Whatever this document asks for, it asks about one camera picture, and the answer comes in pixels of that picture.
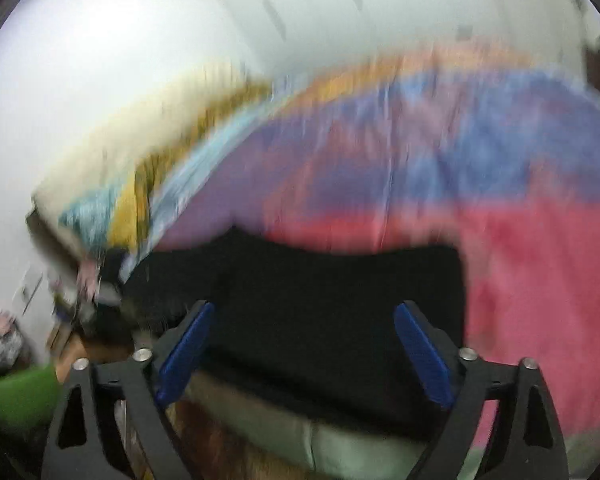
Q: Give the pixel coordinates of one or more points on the teal floral pillow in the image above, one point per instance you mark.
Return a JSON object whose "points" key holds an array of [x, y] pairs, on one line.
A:
{"points": [[90, 215]]}

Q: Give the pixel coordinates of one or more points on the yellow green floral cloth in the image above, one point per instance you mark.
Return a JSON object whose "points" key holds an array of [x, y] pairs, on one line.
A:
{"points": [[129, 224]]}

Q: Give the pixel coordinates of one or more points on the black pants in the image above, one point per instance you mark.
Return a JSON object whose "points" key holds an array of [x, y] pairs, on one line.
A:
{"points": [[309, 331]]}

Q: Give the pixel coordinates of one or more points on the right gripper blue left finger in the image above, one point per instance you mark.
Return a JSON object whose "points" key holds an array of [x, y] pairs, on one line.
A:
{"points": [[83, 441]]}

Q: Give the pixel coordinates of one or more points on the blue striped bed sheet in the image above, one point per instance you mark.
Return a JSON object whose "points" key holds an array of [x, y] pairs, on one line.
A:
{"points": [[188, 176]]}

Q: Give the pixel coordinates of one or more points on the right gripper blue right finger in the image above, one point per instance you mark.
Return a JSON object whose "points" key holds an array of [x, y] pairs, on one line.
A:
{"points": [[525, 440]]}

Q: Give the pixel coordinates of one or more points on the colourful satin bed quilt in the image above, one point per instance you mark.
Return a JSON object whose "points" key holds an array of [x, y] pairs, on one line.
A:
{"points": [[471, 144]]}

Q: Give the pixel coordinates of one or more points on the green sleeved left forearm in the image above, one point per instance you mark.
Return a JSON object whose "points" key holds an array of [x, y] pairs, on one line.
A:
{"points": [[28, 399]]}

